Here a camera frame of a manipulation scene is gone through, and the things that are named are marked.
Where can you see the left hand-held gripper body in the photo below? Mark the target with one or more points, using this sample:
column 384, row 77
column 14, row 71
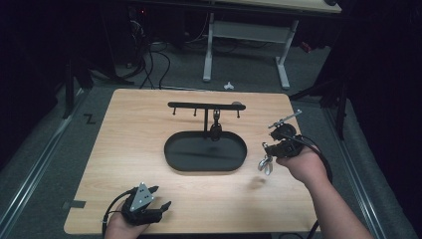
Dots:
column 141, row 207

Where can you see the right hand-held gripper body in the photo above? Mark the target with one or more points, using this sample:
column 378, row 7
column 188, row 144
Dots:
column 287, row 146

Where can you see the black car key fob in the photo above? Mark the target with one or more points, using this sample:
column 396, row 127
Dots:
column 215, row 129

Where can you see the black key rack with tray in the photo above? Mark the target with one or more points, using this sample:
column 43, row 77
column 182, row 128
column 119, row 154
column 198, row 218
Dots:
column 205, row 151

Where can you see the person's right hand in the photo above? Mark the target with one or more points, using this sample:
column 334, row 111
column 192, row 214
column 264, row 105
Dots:
column 303, row 167

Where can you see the person's left hand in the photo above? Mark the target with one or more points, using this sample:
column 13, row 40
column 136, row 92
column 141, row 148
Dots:
column 121, row 229

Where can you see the small grey round disc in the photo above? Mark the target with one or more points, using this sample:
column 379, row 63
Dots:
column 237, row 103

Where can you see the black metal stand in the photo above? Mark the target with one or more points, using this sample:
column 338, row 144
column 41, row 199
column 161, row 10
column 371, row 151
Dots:
column 69, row 89
column 341, row 109

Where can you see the grey tape strip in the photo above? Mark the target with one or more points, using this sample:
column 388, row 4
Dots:
column 74, row 204

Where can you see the small white floor object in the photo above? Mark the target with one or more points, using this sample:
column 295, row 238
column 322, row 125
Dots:
column 228, row 86

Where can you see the black zigzag floor tape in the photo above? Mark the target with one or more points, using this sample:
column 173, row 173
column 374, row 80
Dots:
column 89, row 119

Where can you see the small red object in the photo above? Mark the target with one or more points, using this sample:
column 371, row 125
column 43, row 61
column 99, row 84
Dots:
column 306, row 47

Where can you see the metal floor rail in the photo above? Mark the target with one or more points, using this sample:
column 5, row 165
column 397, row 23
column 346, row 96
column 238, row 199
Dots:
column 361, row 186
column 36, row 166

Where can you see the white metal frame desk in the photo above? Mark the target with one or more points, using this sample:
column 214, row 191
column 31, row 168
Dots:
column 249, row 31

